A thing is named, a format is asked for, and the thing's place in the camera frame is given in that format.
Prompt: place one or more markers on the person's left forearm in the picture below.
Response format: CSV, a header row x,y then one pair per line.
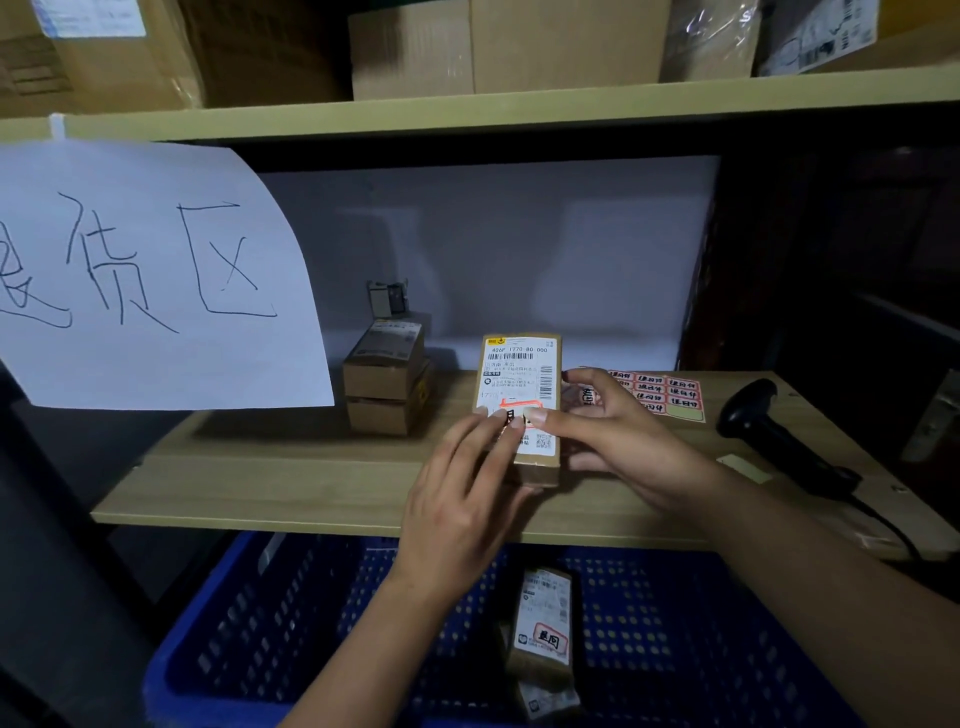
x,y
360,660

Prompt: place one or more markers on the person's right thumb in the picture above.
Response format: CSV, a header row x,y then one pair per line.
x,y
562,424

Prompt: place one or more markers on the small labelled cardboard parcel box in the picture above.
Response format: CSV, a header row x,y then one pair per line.
x,y
517,375

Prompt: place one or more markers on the person's left hand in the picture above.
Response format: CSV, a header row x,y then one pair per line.
x,y
457,517

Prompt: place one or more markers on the brown parcel red sticker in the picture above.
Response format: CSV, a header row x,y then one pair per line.
x,y
544,626

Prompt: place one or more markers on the plastic wrapped cardboard box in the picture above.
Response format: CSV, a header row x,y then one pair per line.
x,y
709,37

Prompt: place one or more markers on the white back panel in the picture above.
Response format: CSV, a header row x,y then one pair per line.
x,y
487,255

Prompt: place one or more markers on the white tape strip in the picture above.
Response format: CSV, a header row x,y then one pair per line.
x,y
57,127

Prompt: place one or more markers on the plain brown cardboard box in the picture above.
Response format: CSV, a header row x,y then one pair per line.
x,y
510,45

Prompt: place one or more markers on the person's right forearm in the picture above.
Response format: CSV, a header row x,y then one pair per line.
x,y
817,600

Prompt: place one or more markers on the cardboard box barcode label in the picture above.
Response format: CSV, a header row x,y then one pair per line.
x,y
825,30

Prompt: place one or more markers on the light wooden shelf board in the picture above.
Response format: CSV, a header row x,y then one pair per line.
x,y
487,109
300,472

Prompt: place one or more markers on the black barcode scanner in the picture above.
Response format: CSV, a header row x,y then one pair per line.
x,y
772,435

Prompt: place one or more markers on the blue plastic crate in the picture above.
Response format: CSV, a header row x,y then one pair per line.
x,y
660,637

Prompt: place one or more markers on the large cardboard box white label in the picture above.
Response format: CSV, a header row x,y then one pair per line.
x,y
90,52

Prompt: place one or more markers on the person's right hand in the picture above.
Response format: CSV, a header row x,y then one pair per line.
x,y
637,450

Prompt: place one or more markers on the person's left thumb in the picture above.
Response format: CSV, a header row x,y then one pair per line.
x,y
521,499

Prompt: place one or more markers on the red-bordered white sticker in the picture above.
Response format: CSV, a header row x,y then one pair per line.
x,y
512,415

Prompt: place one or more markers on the pale sticker backing slip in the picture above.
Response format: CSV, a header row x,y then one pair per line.
x,y
744,469

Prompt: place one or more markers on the small parcel white label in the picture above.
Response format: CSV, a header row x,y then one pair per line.
x,y
547,701

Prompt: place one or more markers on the small brown labelled box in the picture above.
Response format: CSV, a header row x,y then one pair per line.
x,y
384,356

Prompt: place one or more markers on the sheet of red stickers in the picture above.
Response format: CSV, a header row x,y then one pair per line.
x,y
675,394

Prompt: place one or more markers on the small brown box yellow tape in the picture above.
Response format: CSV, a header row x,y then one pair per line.
x,y
390,416

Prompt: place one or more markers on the white handwritten paper sign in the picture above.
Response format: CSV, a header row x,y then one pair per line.
x,y
150,285

